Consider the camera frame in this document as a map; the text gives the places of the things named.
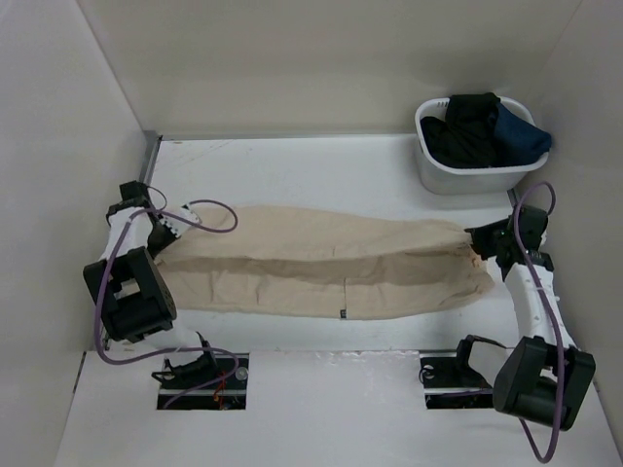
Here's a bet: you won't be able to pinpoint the white laundry basket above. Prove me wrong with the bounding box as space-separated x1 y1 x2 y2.
414 97 549 195

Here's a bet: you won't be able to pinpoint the navy blue trousers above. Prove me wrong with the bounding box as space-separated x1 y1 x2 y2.
493 103 553 166

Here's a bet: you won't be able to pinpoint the black trousers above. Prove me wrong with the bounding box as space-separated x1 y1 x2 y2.
420 92 500 169

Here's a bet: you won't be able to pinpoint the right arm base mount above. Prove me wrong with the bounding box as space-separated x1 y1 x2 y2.
419 352 493 410

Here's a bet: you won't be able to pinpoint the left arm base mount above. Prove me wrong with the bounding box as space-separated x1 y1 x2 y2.
151 353 249 411

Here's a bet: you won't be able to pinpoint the beige trousers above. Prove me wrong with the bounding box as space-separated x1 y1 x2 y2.
156 205 494 320

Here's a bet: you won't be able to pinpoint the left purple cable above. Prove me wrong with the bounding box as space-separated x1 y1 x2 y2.
92 185 240 410

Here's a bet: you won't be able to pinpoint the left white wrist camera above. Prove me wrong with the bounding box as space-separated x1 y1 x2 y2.
161 205 202 238

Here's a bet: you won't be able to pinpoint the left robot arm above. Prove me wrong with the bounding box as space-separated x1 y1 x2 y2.
83 181 221 390

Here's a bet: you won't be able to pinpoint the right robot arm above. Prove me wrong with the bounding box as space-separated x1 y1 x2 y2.
451 206 596 431

